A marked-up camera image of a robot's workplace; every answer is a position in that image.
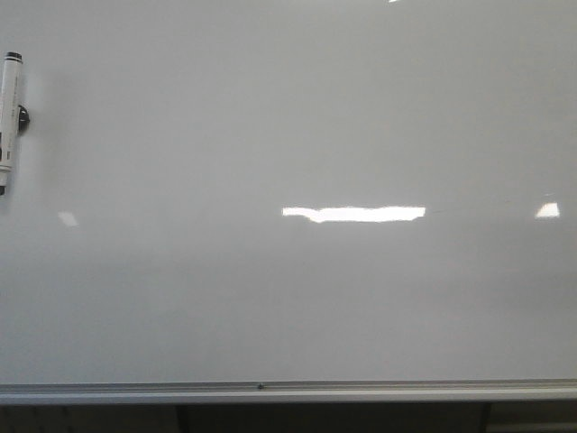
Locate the black round magnetic marker holder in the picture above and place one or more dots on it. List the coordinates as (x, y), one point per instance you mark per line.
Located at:
(23, 119)

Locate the white whiteboard with aluminium frame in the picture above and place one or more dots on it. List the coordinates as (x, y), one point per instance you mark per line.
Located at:
(291, 201)

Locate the white whiteboard marker pen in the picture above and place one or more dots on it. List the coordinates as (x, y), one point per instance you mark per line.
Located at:
(10, 112)

